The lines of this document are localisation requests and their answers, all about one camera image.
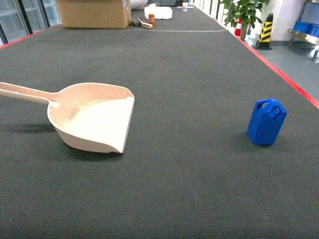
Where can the beige plastic dustpan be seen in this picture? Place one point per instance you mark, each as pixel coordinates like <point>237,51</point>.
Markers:
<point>92,117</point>

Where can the blue plastic part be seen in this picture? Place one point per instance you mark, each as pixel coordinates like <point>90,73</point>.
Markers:
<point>266,121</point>

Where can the steel flow rack shelf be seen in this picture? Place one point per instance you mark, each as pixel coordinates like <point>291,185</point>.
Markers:
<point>305,32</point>

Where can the small orange bottle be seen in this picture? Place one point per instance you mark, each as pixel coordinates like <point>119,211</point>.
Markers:
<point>152,20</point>

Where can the white foam block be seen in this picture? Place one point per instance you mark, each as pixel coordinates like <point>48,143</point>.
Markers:
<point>159,12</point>

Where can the red white traffic cone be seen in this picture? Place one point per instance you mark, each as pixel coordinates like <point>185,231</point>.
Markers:
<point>238,28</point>

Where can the clear plastic cup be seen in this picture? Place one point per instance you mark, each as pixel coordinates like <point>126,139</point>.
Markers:
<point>184,6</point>

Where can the yellow black traffic cone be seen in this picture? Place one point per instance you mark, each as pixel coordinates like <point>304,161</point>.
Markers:
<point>264,39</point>

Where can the large cardboard box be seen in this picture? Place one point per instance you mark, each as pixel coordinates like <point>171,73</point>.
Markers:
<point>95,13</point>

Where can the green potted plant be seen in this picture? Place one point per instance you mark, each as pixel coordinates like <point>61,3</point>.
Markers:
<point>247,10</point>

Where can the wooden handled brush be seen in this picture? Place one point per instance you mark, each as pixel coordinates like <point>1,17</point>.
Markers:
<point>139,23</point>

